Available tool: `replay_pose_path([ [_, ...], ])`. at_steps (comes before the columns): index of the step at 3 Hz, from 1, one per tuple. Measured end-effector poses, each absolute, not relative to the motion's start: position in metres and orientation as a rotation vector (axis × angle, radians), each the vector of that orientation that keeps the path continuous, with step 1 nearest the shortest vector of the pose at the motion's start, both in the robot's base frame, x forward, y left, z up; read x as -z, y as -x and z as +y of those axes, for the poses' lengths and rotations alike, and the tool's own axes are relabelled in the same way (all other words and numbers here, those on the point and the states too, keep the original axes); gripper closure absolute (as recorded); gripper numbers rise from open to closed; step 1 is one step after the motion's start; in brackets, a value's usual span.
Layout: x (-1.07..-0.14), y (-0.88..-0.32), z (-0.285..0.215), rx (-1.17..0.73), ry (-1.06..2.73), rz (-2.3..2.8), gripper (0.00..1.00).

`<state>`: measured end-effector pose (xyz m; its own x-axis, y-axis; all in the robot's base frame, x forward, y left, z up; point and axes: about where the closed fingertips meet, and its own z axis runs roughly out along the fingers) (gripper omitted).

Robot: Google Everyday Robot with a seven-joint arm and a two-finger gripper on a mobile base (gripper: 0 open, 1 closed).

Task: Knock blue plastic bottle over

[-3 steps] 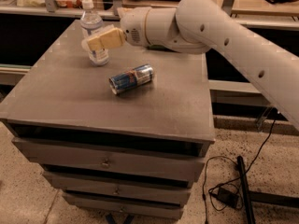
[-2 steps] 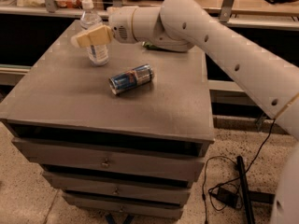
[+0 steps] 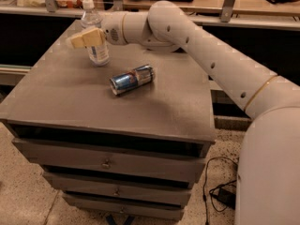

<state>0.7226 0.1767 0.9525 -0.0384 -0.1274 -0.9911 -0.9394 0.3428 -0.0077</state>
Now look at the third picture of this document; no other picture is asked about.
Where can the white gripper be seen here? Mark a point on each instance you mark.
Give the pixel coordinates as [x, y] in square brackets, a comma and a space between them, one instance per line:
[112, 28]

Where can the clear plastic water bottle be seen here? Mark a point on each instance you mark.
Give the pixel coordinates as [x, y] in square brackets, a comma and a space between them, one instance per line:
[99, 55]

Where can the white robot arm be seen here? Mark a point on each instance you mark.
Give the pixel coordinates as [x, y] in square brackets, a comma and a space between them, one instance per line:
[268, 178]

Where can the blue silver energy drink can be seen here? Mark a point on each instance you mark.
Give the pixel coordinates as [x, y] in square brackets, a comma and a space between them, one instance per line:
[133, 79]

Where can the grey drawer cabinet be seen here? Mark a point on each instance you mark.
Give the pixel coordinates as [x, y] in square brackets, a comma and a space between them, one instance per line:
[63, 98]

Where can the top grey drawer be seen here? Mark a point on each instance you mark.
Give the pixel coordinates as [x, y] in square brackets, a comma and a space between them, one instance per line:
[111, 160]

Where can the grey drawer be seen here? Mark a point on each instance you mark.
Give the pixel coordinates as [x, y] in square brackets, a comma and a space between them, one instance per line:
[121, 207]
[118, 189]
[111, 160]

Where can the middle grey drawer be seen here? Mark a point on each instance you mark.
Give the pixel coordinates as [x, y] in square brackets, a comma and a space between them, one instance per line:
[118, 189]

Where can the bottom grey drawer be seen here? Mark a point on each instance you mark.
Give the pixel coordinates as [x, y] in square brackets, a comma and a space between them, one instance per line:
[121, 207]

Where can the black power adapter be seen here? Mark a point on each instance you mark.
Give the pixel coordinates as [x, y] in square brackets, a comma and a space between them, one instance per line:
[226, 197]

